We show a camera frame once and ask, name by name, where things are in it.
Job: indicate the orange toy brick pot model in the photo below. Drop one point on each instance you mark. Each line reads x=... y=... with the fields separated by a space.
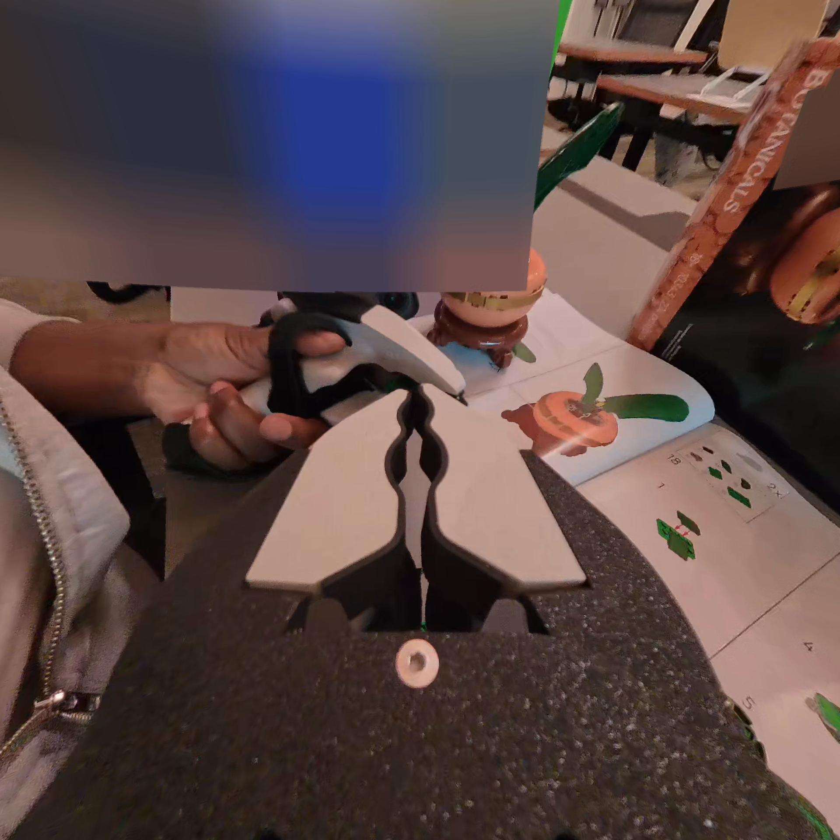
x=485 y=308

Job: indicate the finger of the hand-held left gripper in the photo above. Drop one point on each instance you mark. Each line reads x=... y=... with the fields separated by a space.
x=407 y=348

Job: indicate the green brick leaf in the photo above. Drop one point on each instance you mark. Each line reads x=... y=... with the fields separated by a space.
x=577 y=154

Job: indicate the wooden table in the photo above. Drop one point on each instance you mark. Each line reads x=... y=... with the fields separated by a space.
x=630 y=51
x=669 y=88

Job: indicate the person's white jacket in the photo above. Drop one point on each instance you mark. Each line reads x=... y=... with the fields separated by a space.
x=85 y=525

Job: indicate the dark toy brick box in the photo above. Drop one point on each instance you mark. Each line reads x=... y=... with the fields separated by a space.
x=754 y=361

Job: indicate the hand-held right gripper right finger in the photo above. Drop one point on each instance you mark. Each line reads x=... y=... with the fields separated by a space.
x=499 y=518

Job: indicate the person's left hand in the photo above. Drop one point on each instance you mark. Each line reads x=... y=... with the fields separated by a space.
x=210 y=354

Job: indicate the beige chair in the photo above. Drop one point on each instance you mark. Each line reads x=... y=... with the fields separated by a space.
x=768 y=33

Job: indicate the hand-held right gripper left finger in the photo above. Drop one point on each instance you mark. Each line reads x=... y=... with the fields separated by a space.
x=334 y=512

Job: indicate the person's left forearm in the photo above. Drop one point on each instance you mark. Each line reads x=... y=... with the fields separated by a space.
x=79 y=361

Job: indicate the toy brick instruction booklet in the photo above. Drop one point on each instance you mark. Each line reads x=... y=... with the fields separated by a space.
x=656 y=558

